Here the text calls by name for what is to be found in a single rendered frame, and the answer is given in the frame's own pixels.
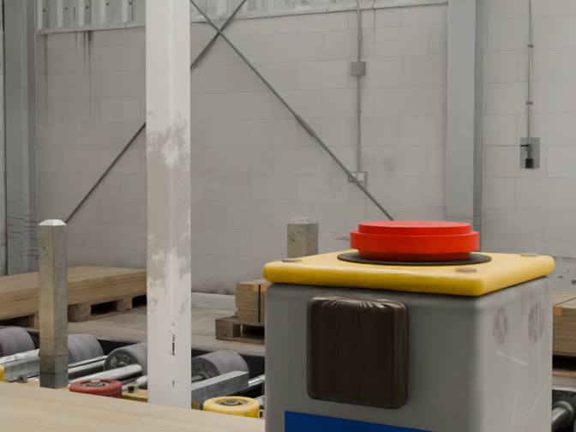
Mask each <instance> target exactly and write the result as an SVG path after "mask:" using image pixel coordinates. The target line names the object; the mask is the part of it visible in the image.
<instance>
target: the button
mask: <svg viewBox="0 0 576 432"><path fill-rule="evenodd" d="M350 248H351V249H357V250H358V256H360V257H363V258H370V259H377V260H390V261H451V260H461V259H466V258H470V257H471V251H474V250H478V249H479V232H478V231H471V224H467V223H460V222H447V221H416V220H398V221H371V222H362V223H358V230H354V231H350Z"/></svg>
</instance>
